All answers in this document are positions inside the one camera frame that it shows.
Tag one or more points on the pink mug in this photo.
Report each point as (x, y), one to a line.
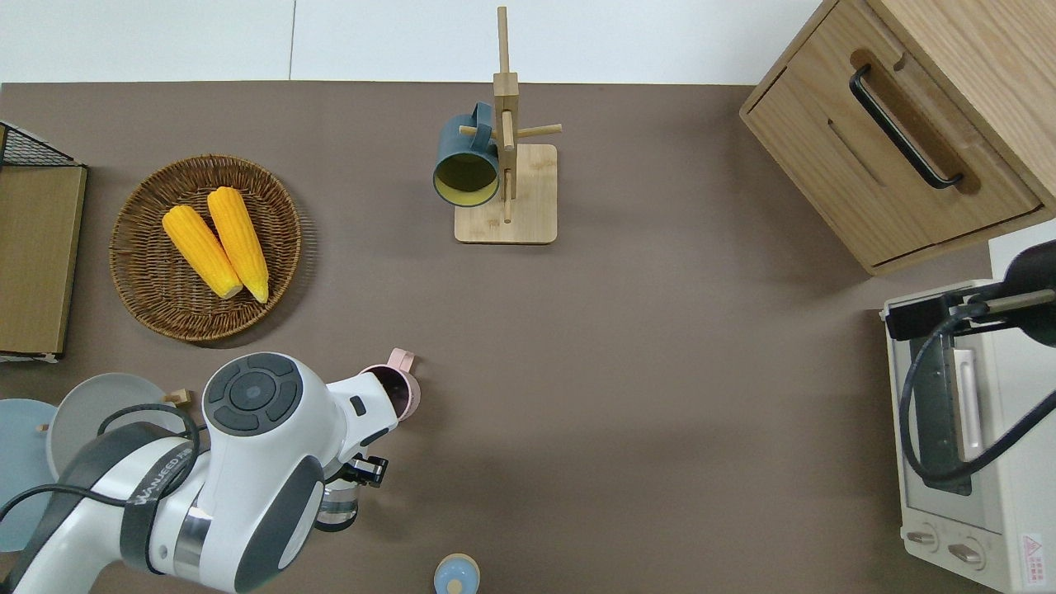
(396, 396)

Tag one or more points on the yellow corn cob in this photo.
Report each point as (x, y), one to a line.
(239, 239)
(198, 247)

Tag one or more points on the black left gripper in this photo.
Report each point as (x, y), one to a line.
(365, 472)

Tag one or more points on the light blue plate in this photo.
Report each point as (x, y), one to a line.
(25, 462)

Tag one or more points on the wooden cabinet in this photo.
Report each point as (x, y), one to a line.
(825, 124)

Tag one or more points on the grey plate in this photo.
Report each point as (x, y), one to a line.
(91, 412)

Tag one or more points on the clear drinking glass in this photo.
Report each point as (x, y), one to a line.
(337, 511)

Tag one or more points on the cream toaster oven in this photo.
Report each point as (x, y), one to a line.
(1015, 528)

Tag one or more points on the wooden mug tree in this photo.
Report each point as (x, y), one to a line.
(528, 198)

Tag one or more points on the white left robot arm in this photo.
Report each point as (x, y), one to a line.
(318, 408)

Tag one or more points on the brown table mat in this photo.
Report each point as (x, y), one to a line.
(660, 371)

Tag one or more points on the brown wicker basket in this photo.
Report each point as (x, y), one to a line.
(148, 280)

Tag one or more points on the dark blue mug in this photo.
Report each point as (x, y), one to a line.
(462, 140)

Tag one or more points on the cream oven knob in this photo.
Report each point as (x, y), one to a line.
(967, 554)
(922, 539)

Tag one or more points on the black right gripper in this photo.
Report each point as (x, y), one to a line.
(920, 316)

